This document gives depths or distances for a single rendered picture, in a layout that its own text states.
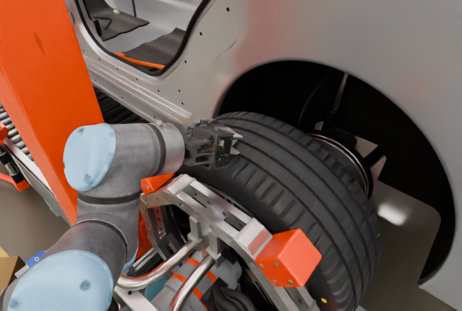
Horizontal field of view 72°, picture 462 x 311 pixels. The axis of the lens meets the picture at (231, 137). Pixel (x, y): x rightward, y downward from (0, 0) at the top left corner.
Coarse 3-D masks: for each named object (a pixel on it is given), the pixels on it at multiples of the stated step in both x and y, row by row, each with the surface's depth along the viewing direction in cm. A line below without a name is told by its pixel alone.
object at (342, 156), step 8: (312, 136) 103; (320, 136) 103; (328, 144) 100; (336, 144) 100; (336, 152) 99; (344, 152) 98; (344, 160) 99; (352, 160) 97; (344, 168) 100; (352, 168) 99; (360, 168) 99; (360, 176) 98; (360, 184) 100; (368, 184) 101
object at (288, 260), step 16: (272, 240) 63; (288, 240) 57; (304, 240) 58; (272, 256) 56; (288, 256) 56; (304, 256) 57; (320, 256) 59; (272, 272) 59; (288, 272) 55; (304, 272) 56
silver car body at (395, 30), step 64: (128, 0) 241; (192, 0) 216; (256, 0) 77; (320, 0) 67; (384, 0) 60; (448, 0) 53; (128, 64) 142; (192, 64) 110; (384, 64) 66; (448, 64) 58; (448, 128) 64
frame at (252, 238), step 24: (168, 192) 72; (192, 192) 73; (144, 216) 94; (192, 216) 70; (216, 216) 66; (240, 216) 66; (168, 240) 105; (240, 240) 62; (264, 240) 64; (264, 288) 65; (288, 288) 68
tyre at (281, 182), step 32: (256, 128) 79; (288, 128) 78; (256, 160) 70; (288, 160) 71; (320, 160) 74; (256, 192) 65; (288, 192) 67; (320, 192) 69; (352, 192) 73; (288, 224) 63; (320, 224) 66; (352, 224) 70; (352, 256) 69; (320, 288) 67; (352, 288) 70
